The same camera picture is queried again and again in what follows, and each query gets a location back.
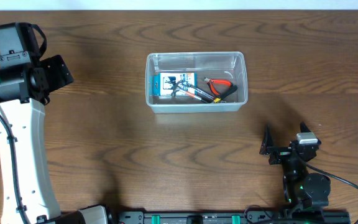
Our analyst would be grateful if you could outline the yellow black screwdriver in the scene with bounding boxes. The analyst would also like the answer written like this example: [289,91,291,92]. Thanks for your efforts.
[213,85,237,103]

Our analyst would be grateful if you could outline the silver ring wrench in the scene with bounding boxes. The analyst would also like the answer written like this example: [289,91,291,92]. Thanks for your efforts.
[184,82,225,103]

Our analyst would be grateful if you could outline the red handled pliers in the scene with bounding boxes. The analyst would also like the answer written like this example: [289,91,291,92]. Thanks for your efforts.
[203,77,235,95]

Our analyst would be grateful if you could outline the orange black pen tool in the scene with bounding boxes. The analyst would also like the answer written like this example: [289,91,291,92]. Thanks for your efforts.
[171,80,211,103]

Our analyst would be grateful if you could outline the blue white screwdriver box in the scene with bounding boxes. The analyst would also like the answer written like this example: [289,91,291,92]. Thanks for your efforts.
[152,72,197,96]

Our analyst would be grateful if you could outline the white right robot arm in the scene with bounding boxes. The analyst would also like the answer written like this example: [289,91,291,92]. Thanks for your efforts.
[259,122,331,218]

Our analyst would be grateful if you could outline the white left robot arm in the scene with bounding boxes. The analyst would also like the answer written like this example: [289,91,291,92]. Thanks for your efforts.
[0,55,109,223]

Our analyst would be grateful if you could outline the clear plastic container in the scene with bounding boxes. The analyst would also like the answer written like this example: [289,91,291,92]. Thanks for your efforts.
[145,52,248,113]

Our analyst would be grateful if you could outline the black rail with green clips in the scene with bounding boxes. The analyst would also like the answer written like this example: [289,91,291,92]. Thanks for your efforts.
[117,208,351,224]

